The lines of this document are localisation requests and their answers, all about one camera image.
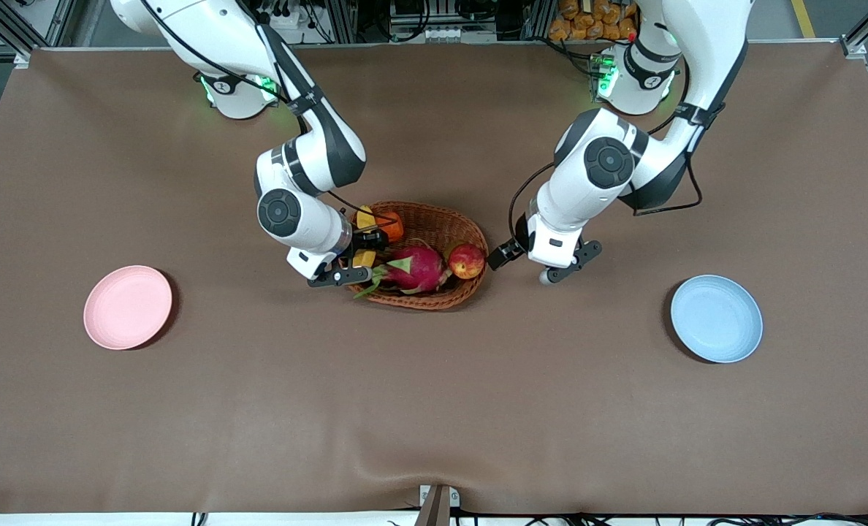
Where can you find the brown table cloth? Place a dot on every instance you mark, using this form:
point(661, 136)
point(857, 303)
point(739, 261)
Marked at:
point(434, 409)

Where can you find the blue plate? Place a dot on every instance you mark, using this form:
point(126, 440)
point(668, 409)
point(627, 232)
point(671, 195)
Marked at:
point(717, 318)

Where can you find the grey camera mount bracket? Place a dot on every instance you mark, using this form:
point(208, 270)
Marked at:
point(438, 504)

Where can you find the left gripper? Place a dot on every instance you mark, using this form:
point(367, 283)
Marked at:
point(505, 253)

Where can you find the brown wicker basket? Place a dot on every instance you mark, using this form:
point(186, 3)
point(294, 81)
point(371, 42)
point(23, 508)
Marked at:
point(441, 219)

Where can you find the pink plate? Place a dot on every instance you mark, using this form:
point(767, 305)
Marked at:
point(127, 307)

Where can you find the orange fruit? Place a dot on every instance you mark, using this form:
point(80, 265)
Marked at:
point(391, 228)

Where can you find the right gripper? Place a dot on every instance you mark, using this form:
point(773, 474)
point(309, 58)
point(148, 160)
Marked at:
point(367, 239)

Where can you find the pink dragon fruit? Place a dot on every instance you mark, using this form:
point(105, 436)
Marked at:
point(419, 269)

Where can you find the yellow banana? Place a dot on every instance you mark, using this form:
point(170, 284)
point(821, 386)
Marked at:
point(365, 258)

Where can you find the white power strip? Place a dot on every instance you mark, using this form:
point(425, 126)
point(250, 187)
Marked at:
point(288, 16)

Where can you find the red apple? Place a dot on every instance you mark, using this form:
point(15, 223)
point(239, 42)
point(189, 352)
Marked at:
point(467, 261)

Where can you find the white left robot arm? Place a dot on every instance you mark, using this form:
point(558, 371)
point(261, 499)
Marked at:
point(609, 164)

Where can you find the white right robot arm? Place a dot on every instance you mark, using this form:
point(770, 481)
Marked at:
point(310, 161)

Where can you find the pile of orange buns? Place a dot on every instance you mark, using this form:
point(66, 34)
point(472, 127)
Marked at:
point(587, 18)

